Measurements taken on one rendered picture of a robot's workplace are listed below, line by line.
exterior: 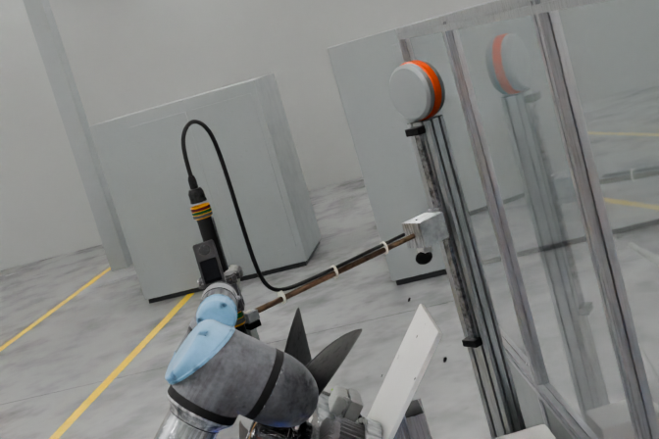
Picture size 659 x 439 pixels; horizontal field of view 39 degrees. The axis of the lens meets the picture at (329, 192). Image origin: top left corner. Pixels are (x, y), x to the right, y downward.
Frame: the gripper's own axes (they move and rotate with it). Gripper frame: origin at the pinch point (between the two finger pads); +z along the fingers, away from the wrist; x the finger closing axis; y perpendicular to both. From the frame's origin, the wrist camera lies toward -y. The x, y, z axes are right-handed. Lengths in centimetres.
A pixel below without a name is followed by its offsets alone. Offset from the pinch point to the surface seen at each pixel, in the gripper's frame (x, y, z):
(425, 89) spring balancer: 60, -24, 31
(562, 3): 70, -38, -62
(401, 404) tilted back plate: 31, 43, -1
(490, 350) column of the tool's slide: 59, 49, 34
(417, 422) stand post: 33, 51, 7
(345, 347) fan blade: 21.9, 25.9, 0.2
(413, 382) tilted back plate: 35, 38, -2
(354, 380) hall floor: 20, 164, 359
